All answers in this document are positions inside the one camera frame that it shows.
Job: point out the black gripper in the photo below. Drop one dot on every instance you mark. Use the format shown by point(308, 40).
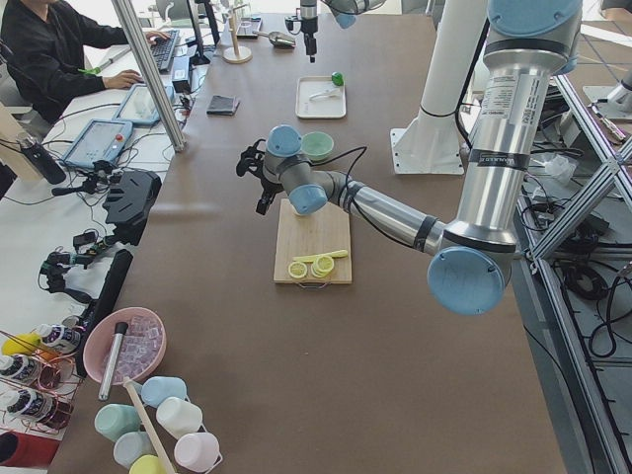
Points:
point(309, 26)
point(270, 187)

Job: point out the white ceramic spoon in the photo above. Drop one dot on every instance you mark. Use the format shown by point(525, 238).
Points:
point(326, 94)

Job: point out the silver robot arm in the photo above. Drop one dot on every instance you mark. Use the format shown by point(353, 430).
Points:
point(344, 11)
point(528, 43)

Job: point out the light green bowl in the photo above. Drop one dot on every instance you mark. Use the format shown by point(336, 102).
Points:
point(317, 145)

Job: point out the pink bowl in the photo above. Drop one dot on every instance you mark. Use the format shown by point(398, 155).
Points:
point(142, 349)

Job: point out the metal tube in bowl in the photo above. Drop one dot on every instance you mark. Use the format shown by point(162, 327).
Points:
point(112, 361)

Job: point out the metal scoop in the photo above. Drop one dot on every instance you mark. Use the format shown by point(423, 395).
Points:
point(278, 39)

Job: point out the wooden cutting board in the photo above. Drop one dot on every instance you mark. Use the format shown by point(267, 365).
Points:
point(326, 230)

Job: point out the cream rabbit tray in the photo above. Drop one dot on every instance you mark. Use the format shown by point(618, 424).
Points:
point(332, 108)

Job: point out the wooden mug tree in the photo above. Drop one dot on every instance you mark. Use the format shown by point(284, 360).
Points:
point(236, 53)

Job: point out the stacked lemon slices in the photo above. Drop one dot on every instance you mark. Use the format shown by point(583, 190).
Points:
point(322, 267)

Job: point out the yellow plastic knife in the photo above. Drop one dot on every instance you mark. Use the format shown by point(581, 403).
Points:
point(312, 258)

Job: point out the grey folded cloth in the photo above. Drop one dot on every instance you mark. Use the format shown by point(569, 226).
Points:
point(223, 105)

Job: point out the black keyboard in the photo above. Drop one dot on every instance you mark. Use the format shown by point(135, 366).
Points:
point(162, 50)

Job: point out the far teach pendant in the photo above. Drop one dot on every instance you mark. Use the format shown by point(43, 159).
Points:
point(138, 107)

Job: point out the teach pendant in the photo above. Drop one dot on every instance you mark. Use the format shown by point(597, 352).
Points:
point(99, 140)
point(138, 107)

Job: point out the near teach pendant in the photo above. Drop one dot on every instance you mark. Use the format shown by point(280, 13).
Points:
point(99, 140)

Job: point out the black water bottle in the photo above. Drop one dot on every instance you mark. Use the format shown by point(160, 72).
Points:
point(38, 156)

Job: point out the white cup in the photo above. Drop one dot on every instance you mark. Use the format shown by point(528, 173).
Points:
point(179, 417)

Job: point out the pink cup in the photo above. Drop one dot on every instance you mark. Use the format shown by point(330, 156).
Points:
point(198, 452)

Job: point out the person in black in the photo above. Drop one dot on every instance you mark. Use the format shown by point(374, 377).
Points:
point(47, 39)

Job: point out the green cup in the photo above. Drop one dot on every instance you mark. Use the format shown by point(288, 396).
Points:
point(115, 420)

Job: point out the pale blue cup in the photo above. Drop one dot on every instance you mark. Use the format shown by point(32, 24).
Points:
point(130, 447)

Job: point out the yellow cup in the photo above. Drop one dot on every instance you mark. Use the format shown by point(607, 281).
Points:
point(147, 464)

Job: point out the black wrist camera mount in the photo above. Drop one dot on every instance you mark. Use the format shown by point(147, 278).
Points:
point(252, 160)
point(293, 24)

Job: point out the lemon slice near handle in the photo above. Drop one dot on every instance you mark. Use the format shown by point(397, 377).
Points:
point(297, 270)

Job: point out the aluminium frame post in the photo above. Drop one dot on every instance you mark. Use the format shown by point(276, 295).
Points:
point(150, 73)

